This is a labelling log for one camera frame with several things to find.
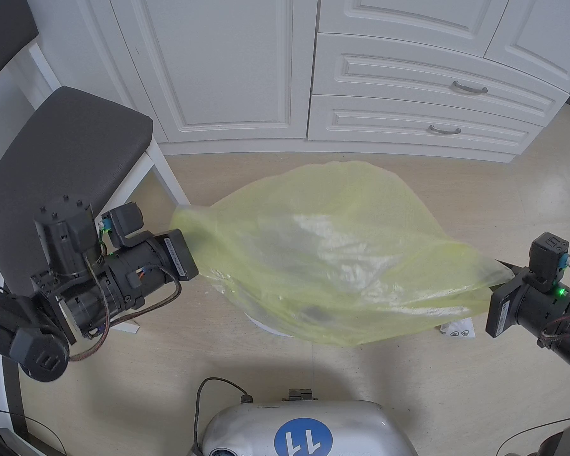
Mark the white chair with grey seat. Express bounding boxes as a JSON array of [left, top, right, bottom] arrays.
[[0, 0, 191, 336]]

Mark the white printed wrapper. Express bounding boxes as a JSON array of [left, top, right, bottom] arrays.
[[439, 319, 476, 340]]

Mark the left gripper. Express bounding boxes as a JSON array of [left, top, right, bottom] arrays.
[[100, 228, 199, 311]]

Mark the black cable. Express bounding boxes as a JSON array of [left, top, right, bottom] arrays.
[[193, 377, 253, 456], [0, 408, 62, 456], [496, 414, 570, 456]]

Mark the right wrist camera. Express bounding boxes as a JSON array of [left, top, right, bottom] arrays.
[[527, 232, 570, 288]]

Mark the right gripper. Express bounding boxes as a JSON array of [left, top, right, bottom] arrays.
[[485, 259, 570, 339]]

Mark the yellow plastic bag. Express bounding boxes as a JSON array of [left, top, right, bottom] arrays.
[[170, 161, 517, 348]]

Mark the white trash bin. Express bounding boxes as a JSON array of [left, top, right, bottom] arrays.
[[233, 217, 359, 339]]

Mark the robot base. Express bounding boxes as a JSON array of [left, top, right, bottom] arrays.
[[202, 389, 420, 456]]

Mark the white wardrobe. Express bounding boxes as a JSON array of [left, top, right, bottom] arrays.
[[62, 0, 570, 164]]

